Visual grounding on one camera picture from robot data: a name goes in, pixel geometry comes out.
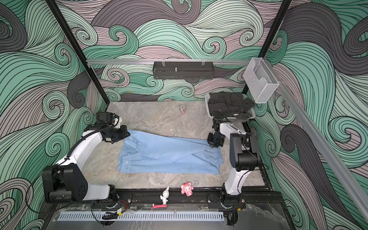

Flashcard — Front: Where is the pink pig toy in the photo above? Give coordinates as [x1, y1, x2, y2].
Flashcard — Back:
[181, 182, 194, 196]

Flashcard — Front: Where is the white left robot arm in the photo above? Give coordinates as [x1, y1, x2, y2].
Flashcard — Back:
[42, 112, 130, 204]

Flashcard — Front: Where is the black corner frame post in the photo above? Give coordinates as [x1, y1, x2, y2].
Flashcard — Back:
[45, 0, 110, 106]

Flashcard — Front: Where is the pink flat stick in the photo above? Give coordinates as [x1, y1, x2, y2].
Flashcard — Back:
[152, 204, 167, 210]

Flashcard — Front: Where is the small pink patterned cup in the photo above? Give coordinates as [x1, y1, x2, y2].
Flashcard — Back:
[180, 105, 186, 115]

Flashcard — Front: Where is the aluminium right rail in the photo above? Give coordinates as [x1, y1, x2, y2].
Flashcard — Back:
[264, 58, 368, 222]

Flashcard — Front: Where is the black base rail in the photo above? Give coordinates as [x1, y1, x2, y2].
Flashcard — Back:
[108, 186, 286, 212]

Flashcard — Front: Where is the aluminium rail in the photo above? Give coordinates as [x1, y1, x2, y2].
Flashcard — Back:
[86, 58, 250, 66]
[264, 58, 368, 222]

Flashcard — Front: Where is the black right corner post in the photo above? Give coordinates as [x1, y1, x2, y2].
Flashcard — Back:
[242, 0, 293, 95]

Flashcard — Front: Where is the black perforated wall tray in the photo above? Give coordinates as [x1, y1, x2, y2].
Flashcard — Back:
[152, 62, 215, 80]

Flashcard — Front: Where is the clear plastic wall bin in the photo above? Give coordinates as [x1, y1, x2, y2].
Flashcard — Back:
[243, 57, 279, 104]

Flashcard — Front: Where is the white slotted cable duct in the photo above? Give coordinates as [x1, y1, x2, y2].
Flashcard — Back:
[57, 211, 225, 222]

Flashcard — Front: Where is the white plastic laundry basket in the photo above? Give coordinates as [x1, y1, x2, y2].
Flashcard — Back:
[205, 91, 256, 123]

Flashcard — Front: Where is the dark grey folded shirt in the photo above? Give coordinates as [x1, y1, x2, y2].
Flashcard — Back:
[207, 91, 256, 118]

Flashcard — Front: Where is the aluminium back rail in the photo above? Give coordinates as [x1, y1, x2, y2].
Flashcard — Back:
[86, 58, 250, 66]

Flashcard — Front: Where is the light blue long sleeve shirt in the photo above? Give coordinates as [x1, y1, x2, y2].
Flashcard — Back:
[117, 130, 223, 174]

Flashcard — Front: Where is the white figurine toy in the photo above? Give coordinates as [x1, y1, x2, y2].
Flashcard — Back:
[160, 186, 170, 205]

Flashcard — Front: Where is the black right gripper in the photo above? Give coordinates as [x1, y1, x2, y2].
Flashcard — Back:
[207, 132, 225, 148]

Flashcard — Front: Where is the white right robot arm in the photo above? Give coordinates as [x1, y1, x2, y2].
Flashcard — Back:
[207, 118, 268, 209]

